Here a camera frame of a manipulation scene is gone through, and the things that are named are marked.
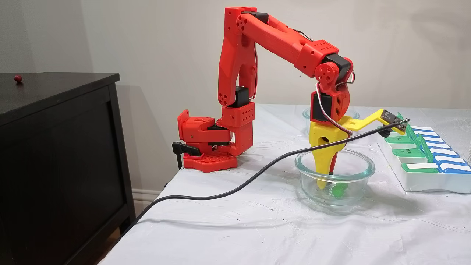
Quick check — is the black wooden cabinet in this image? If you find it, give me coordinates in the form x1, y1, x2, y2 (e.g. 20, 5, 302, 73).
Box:
0, 72, 137, 265

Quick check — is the white table cover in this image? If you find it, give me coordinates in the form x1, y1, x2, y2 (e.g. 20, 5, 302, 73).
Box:
98, 104, 471, 265

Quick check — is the large clear glass bowl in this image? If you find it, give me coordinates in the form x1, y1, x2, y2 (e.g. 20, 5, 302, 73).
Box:
294, 147, 376, 206

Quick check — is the black cable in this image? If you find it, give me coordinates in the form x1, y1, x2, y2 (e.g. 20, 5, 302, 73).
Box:
120, 118, 411, 236

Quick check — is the black table clamp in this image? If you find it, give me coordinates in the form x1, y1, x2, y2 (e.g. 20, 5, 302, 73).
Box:
172, 141, 201, 170

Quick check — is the camera board on yellow mount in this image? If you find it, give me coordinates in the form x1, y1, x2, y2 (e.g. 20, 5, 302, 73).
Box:
353, 109, 411, 138

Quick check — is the white green blue pill organizer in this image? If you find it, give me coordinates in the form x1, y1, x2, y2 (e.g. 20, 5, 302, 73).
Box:
377, 112, 471, 194

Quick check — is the small clear glass bowl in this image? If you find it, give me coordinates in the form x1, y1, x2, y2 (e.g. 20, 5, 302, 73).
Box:
302, 107, 360, 138

